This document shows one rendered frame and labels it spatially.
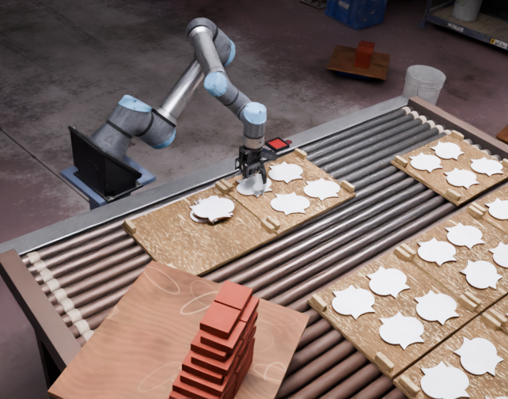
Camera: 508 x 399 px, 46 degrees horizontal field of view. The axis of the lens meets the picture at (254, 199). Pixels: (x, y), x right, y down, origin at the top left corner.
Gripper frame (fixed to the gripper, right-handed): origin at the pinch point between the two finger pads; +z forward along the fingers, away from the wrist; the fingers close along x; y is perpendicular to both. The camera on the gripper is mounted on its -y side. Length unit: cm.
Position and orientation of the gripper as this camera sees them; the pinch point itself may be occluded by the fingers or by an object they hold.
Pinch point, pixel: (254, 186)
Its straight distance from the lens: 230.4
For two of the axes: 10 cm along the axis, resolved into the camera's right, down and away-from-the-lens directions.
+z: -0.6, 7.8, 6.2
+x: 6.4, 5.1, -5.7
